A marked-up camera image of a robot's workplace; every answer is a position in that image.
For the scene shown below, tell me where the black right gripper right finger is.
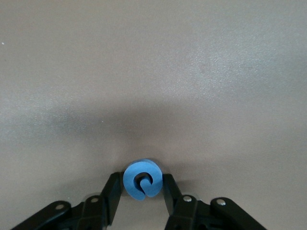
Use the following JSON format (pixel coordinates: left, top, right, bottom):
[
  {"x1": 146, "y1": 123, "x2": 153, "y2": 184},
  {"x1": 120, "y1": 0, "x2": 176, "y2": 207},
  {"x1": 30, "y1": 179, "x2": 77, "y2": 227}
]
[{"x1": 163, "y1": 174, "x2": 264, "y2": 230}]

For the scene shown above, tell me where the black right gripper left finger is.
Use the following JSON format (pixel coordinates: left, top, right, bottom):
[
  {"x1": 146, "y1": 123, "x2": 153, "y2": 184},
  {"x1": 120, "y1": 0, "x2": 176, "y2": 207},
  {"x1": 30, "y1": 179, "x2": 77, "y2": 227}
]
[{"x1": 11, "y1": 172, "x2": 124, "y2": 230}]

